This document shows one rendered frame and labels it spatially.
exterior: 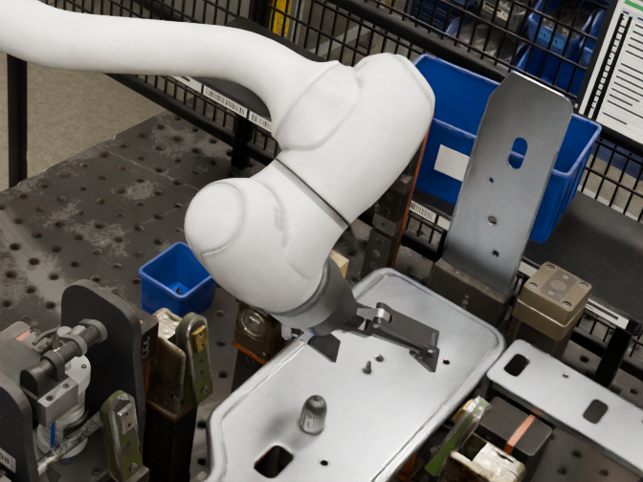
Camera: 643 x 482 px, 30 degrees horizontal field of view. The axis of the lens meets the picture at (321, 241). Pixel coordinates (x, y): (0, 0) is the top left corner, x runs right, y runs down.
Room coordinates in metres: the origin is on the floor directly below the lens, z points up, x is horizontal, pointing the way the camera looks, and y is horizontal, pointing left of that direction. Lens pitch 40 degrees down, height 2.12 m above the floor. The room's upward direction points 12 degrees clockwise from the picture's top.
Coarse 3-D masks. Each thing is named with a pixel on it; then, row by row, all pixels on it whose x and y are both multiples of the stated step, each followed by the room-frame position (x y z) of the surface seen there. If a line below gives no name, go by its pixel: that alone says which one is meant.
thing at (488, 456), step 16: (464, 448) 1.00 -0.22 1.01; (480, 448) 0.99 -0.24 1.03; (496, 448) 0.98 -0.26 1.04; (448, 464) 0.96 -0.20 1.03; (464, 464) 0.95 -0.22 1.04; (480, 464) 0.95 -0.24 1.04; (496, 464) 0.96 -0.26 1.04; (512, 464) 0.96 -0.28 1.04; (448, 480) 0.96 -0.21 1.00; (464, 480) 0.95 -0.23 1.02; (480, 480) 0.94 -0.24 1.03; (496, 480) 0.93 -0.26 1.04; (512, 480) 0.94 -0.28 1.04
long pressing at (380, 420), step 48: (384, 288) 1.28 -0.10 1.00; (336, 336) 1.16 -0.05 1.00; (480, 336) 1.22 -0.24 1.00; (288, 384) 1.06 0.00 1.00; (336, 384) 1.08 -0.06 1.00; (384, 384) 1.09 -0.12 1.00; (432, 384) 1.11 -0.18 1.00; (240, 432) 0.96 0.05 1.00; (288, 432) 0.98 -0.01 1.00; (336, 432) 1.00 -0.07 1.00; (384, 432) 1.01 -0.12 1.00; (432, 432) 1.03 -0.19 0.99; (240, 480) 0.89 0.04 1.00; (288, 480) 0.91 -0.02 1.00; (336, 480) 0.92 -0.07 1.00; (384, 480) 0.94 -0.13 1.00
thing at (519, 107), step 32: (512, 96) 1.35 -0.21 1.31; (544, 96) 1.33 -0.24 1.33; (480, 128) 1.37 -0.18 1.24; (512, 128) 1.35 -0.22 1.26; (544, 128) 1.33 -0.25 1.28; (480, 160) 1.36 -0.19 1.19; (544, 160) 1.32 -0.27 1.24; (480, 192) 1.35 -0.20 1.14; (512, 192) 1.33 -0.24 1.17; (480, 224) 1.35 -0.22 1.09; (512, 224) 1.33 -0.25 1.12; (448, 256) 1.36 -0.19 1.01; (480, 256) 1.34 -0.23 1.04; (512, 256) 1.32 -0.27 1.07
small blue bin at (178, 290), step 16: (160, 256) 1.48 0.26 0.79; (176, 256) 1.52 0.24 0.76; (192, 256) 1.51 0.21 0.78; (144, 272) 1.45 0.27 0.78; (160, 272) 1.48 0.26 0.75; (176, 272) 1.52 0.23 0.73; (192, 272) 1.51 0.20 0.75; (144, 288) 1.43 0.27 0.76; (160, 288) 1.41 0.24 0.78; (176, 288) 1.51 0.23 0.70; (192, 288) 1.42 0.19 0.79; (208, 288) 1.46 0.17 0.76; (144, 304) 1.44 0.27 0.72; (160, 304) 1.42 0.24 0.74; (176, 304) 1.40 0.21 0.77; (192, 304) 1.43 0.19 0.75; (208, 304) 1.47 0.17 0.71
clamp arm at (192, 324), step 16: (192, 320) 1.03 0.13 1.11; (176, 336) 1.02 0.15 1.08; (192, 336) 1.02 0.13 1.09; (208, 336) 1.04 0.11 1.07; (192, 352) 1.02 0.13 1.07; (208, 352) 1.04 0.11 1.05; (192, 368) 1.01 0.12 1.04; (208, 368) 1.03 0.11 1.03; (192, 384) 1.01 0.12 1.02; (208, 384) 1.03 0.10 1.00; (192, 400) 1.00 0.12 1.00
